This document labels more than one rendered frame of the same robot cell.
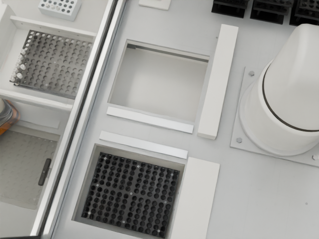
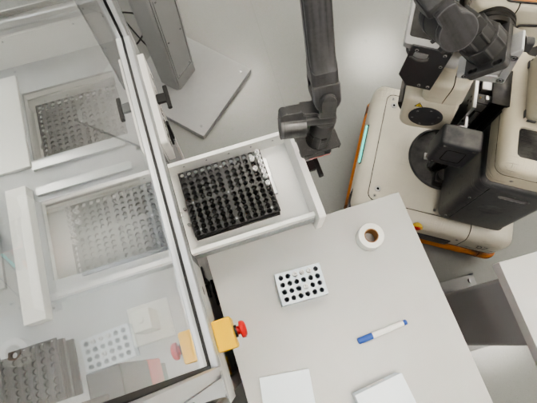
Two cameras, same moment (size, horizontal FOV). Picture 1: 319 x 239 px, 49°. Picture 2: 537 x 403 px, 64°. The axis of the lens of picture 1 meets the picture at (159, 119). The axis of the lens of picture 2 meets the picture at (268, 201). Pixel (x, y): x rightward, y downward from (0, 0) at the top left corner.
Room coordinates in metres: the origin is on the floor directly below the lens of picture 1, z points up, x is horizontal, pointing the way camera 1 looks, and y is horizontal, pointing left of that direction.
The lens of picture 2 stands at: (0.85, 0.15, 1.93)
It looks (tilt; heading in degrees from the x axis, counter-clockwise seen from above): 72 degrees down; 143
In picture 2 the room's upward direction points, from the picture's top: straight up
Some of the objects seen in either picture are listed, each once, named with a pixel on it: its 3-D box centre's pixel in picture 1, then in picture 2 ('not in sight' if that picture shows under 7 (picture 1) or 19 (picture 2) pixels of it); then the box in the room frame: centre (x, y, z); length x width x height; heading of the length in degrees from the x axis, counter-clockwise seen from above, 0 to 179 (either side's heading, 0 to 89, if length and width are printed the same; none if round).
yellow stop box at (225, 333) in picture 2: not in sight; (226, 333); (0.77, 0.09, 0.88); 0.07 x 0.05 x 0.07; 161
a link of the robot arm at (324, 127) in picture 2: not in sight; (320, 122); (0.54, 0.53, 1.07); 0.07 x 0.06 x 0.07; 61
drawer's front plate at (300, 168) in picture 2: not in sight; (301, 173); (0.56, 0.48, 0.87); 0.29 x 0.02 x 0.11; 161
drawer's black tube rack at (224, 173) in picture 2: not in sight; (229, 196); (0.49, 0.29, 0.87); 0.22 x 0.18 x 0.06; 71
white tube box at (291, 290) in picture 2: not in sight; (300, 285); (0.78, 0.31, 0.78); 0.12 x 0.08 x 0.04; 68
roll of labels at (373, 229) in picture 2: not in sight; (369, 237); (0.79, 0.54, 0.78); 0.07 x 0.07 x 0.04
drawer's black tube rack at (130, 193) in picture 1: (132, 194); not in sight; (0.09, 0.09, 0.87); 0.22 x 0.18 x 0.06; 71
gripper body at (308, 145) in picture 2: not in sight; (318, 135); (0.54, 0.53, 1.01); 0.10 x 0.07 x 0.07; 71
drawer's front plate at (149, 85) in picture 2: not in sight; (156, 106); (0.16, 0.28, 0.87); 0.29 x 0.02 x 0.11; 161
